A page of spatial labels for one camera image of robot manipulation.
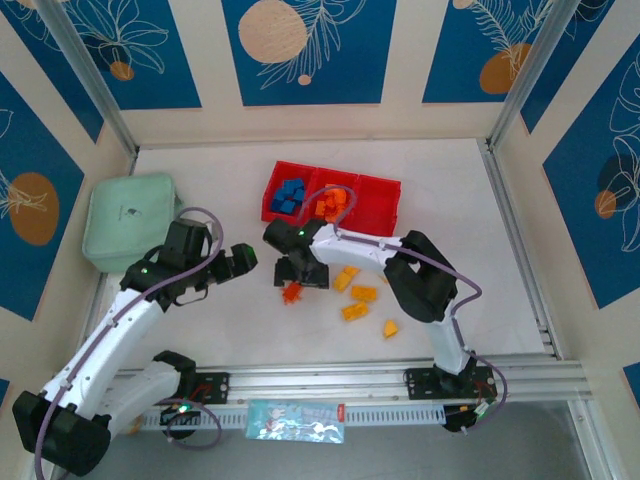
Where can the orange lego chassis plate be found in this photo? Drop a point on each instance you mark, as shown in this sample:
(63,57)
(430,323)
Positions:
(293,294)

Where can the yellow lego wedge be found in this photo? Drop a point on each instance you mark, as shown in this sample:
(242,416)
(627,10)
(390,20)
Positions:
(352,271)
(391,329)

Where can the long yellow lego brick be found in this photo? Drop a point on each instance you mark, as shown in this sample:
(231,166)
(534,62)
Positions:
(364,293)

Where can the orange U-bend track piece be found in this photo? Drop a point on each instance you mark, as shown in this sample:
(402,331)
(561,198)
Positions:
(336,205)

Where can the orange quarter-curve track piece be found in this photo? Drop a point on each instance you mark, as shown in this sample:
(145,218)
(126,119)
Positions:
(334,190)

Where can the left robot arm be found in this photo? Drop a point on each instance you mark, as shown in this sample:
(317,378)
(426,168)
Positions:
(100,345)

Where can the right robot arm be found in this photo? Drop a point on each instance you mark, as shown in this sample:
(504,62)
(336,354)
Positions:
(350,250)

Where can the mint green zipper pouch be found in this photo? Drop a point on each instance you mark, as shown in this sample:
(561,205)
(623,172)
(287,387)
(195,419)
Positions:
(132,222)

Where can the red plastic bin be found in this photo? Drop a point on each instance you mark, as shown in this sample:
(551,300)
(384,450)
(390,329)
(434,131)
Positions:
(276,173)
(375,205)
(320,177)

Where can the black controller board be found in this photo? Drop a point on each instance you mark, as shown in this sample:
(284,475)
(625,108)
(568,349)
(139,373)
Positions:
(467,417)
(180,412)

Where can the blue-white printed packet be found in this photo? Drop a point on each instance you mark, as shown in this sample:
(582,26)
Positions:
(295,422)

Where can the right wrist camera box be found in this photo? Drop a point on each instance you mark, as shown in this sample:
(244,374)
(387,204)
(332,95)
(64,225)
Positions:
(279,237)

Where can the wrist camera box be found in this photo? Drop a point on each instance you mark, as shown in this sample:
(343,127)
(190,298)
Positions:
(279,237)
(187,240)

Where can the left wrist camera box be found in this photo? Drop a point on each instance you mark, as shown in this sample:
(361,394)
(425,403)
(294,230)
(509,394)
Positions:
(187,240)

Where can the long aluminium base rail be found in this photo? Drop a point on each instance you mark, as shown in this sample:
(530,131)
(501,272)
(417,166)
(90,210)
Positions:
(325,380)

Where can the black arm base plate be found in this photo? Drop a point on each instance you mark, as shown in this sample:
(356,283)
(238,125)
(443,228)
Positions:
(215,387)
(420,385)

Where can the aluminium side rail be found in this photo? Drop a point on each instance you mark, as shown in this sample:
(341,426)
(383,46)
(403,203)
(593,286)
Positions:
(520,250)

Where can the aluminium frame post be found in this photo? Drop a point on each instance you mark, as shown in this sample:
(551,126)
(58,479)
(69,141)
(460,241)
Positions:
(85,70)
(535,70)

